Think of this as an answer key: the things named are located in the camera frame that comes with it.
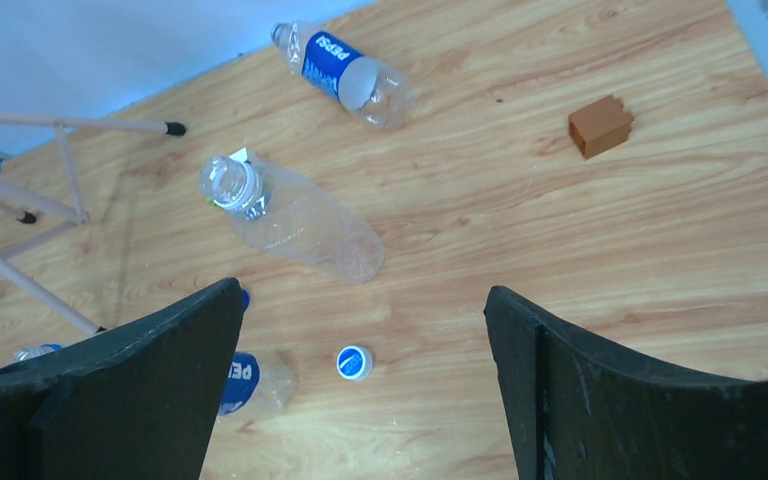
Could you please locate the pink music stand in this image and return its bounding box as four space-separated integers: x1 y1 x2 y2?
0 113 187 335

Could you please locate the white bottle cap blue inside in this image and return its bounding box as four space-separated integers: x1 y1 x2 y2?
335 345 374 382

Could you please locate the clear bottle blue cap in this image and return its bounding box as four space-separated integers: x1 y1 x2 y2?
12 343 299 420

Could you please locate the brown small block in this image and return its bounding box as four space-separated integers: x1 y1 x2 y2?
568 95 635 159

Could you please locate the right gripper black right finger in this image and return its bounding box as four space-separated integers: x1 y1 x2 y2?
484 286 768 479

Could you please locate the clear bottle white cap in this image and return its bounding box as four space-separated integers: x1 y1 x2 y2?
202 151 385 285

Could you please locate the coloured toy brick stack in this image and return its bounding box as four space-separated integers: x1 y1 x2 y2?
200 149 256 210

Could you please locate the clear Pepsi bottle blue label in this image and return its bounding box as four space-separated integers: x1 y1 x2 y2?
270 21 414 130

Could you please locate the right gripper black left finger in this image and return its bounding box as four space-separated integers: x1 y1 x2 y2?
0 278 247 479

